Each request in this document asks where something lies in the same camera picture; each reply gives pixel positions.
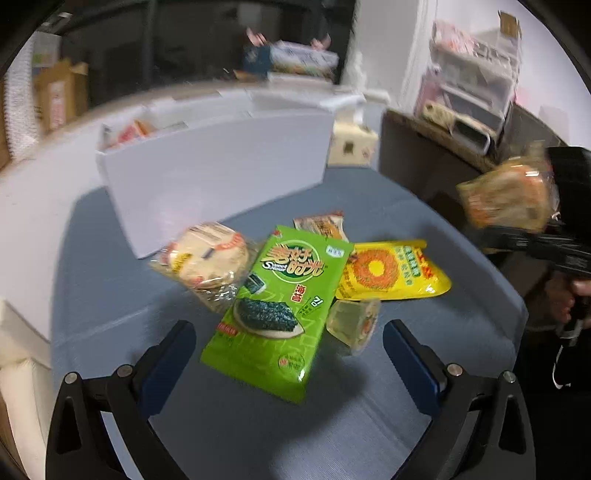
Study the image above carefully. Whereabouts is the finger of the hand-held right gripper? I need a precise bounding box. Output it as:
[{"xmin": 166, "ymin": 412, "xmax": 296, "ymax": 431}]
[{"xmin": 479, "ymin": 224, "xmax": 557, "ymax": 260}]

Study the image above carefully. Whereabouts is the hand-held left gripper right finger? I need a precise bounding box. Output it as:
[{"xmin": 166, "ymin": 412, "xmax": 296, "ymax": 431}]
[{"xmin": 382, "ymin": 319, "xmax": 536, "ymax": 480}]

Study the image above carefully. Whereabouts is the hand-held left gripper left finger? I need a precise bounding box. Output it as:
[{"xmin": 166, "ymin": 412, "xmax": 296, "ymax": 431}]
[{"xmin": 45, "ymin": 320, "xmax": 198, "ymax": 480}]

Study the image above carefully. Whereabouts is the round brown cracker packet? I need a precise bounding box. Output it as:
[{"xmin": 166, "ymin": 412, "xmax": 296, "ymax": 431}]
[{"xmin": 456, "ymin": 154, "xmax": 560, "ymax": 232}]

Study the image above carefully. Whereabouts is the clear jelly cup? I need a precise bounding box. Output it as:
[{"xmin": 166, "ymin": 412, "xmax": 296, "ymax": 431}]
[{"xmin": 325, "ymin": 298, "xmax": 382, "ymax": 355}]

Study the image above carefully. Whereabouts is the yellow sunflower seed packet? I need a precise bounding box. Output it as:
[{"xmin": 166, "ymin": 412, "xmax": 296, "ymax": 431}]
[{"xmin": 335, "ymin": 239, "xmax": 452, "ymax": 302}]

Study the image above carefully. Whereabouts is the white round rice cracker packet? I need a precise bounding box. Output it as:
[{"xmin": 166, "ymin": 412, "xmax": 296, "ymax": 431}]
[{"xmin": 150, "ymin": 222, "xmax": 259, "ymax": 315}]

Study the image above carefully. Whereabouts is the green seaweed snack packet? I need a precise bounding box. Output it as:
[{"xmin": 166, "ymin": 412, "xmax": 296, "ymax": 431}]
[{"xmin": 200, "ymin": 224, "xmax": 355, "ymax": 405}]

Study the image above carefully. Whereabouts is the small orange snack packet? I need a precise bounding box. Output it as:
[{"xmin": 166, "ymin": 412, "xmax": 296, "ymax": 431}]
[{"xmin": 293, "ymin": 211, "xmax": 349, "ymax": 243}]

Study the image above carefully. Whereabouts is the white storage bin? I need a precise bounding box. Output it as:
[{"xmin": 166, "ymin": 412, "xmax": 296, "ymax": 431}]
[{"xmin": 95, "ymin": 90, "xmax": 365, "ymax": 260}]

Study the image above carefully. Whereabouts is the white orange snack packet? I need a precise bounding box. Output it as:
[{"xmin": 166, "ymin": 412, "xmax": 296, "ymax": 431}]
[{"xmin": 102, "ymin": 119, "xmax": 154, "ymax": 149}]

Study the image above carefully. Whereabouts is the person's right hand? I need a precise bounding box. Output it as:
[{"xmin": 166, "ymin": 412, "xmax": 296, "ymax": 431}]
[{"xmin": 531, "ymin": 274, "xmax": 591, "ymax": 330}]

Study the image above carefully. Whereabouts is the white rounded device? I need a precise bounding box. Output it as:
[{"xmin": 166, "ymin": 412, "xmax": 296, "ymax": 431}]
[{"xmin": 451, "ymin": 117, "xmax": 498, "ymax": 156}]

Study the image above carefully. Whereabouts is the blue-grey table cloth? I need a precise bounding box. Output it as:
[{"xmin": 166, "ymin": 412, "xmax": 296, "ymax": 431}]
[{"xmin": 48, "ymin": 166, "xmax": 529, "ymax": 480}]

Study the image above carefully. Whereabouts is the brown wooden desk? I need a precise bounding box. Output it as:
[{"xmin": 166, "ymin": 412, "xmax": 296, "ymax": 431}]
[{"xmin": 379, "ymin": 108, "xmax": 555, "ymax": 217}]

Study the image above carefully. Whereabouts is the white sofa cushion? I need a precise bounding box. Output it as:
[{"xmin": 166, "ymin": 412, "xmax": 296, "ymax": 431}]
[{"xmin": 0, "ymin": 300, "xmax": 54, "ymax": 462}]

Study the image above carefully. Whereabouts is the plastic drawer shelf unit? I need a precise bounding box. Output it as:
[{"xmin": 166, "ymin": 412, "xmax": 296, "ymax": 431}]
[{"xmin": 413, "ymin": 18, "xmax": 526, "ymax": 158}]

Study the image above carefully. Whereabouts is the person's dark clothing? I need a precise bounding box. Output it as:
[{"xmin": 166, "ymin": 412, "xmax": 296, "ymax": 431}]
[{"xmin": 519, "ymin": 323, "xmax": 591, "ymax": 480}]

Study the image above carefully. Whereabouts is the tiny open cardboard box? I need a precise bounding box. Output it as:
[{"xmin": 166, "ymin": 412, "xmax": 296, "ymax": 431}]
[{"xmin": 496, "ymin": 10, "xmax": 523, "ymax": 41}]

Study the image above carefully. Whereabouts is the beige tissue pack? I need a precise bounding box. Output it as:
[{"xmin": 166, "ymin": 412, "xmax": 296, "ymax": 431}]
[{"xmin": 328, "ymin": 104, "xmax": 377, "ymax": 167}]

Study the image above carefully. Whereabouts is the pink floral box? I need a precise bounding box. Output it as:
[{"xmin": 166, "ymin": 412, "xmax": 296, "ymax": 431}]
[{"xmin": 433, "ymin": 20, "xmax": 477, "ymax": 52}]

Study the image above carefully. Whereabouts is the blue printed box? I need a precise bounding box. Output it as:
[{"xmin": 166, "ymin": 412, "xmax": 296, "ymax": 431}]
[{"xmin": 242, "ymin": 41, "xmax": 340, "ymax": 81}]

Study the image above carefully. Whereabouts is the small open cardboard box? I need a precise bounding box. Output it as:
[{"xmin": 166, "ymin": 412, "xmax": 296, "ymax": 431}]
[{"xmin": 34, "ymin": 60, "xmax": 89, "ymax": 133}]

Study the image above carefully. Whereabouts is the white dotted paper bag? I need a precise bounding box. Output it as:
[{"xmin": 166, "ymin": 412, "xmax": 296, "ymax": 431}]
[{"xmin": 4, "ymin": 46, "xmax": 38, "ymax": 158}]

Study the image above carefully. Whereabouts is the dark window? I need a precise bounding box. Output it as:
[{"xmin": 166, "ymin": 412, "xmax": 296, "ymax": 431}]
[{"xmin": 46, "ymin": 0, "xmax": 356, "ymax": 112}]

